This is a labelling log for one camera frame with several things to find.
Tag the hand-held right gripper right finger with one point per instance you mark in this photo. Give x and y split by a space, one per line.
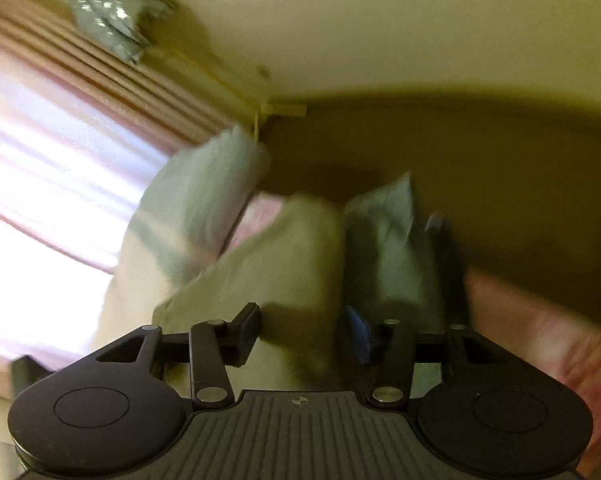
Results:
359 332

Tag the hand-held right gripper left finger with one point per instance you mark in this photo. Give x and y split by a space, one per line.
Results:
248 331

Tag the olive brown garment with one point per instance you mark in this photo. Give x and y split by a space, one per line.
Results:
280 270

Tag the grey and cream striped duvet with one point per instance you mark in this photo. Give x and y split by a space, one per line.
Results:
190 200

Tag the pink floral bedsheet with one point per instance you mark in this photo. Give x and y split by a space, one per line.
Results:
545 330

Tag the white sheer curtain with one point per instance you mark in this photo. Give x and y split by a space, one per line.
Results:
40 185

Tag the pink drape curtain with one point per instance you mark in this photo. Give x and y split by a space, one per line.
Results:
105 80

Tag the hanging green printed jacket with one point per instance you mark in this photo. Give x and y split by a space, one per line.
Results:
115 15

